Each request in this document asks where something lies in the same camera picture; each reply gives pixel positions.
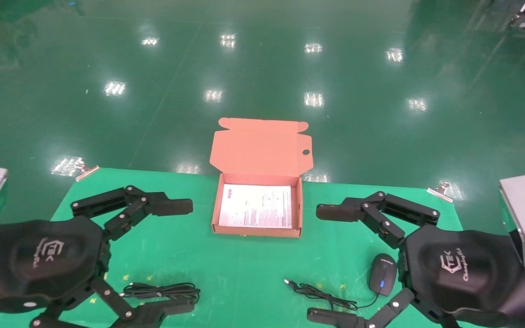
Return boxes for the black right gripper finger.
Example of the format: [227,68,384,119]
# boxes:
[307,287,455,328]
[316,191,441,250]

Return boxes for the black wired computer mouse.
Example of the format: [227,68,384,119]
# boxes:
[284,253,398,312]

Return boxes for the orange cardboard box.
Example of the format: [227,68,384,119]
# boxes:
[209,118,313,238]

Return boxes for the green table mat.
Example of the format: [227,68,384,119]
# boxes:
[0,168,502,328]

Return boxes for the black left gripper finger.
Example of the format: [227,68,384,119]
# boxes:
[70,185,194,242]
[29,278,196,328]

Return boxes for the black data cable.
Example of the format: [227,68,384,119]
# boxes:
[121,282,201,305]

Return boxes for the white printed leaflet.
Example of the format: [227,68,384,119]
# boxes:
[218,184,293,229]

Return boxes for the metal binder clip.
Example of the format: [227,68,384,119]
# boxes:
[75,163,100,182]
[427,181,454,203]

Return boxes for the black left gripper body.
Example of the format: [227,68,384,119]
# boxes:
[0,216,111,316]

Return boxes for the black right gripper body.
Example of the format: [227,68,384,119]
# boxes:
[401,225,525,328]

